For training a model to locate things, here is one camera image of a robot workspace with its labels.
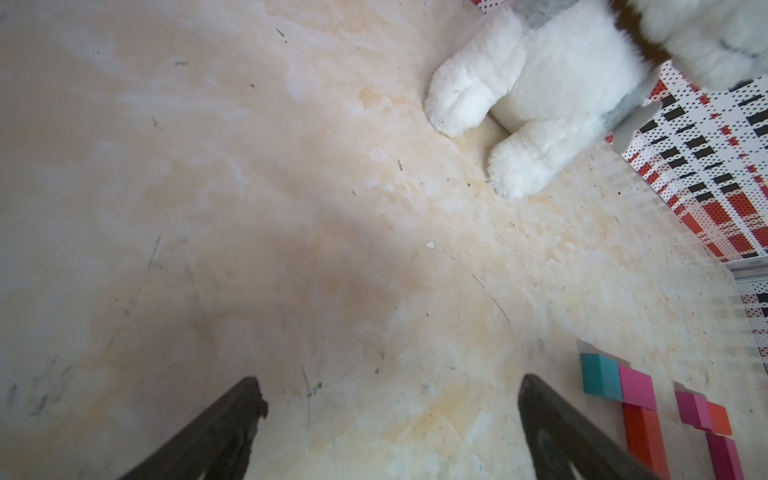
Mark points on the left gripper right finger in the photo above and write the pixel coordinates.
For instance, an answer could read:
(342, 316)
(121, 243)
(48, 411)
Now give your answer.
(563, 443)

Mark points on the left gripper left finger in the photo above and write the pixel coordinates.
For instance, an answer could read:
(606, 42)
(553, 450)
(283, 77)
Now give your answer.
(217, 444)

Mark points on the teal cube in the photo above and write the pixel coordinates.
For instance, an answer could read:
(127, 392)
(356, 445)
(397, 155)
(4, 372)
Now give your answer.
(601, 376)

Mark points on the red long block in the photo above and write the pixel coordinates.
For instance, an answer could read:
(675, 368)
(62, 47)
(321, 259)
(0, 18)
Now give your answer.
(645, 440)

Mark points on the magenta long block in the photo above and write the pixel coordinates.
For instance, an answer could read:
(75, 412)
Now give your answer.
(637, 388)

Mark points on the small magenta cube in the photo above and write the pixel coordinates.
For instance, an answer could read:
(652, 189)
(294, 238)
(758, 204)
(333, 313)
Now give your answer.
(694, 410)

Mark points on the pink block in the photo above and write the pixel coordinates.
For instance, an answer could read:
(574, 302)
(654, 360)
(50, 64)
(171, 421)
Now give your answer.
(725, 458)

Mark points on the husky plush toy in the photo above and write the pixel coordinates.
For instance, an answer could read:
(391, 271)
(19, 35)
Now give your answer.
(560, 76)

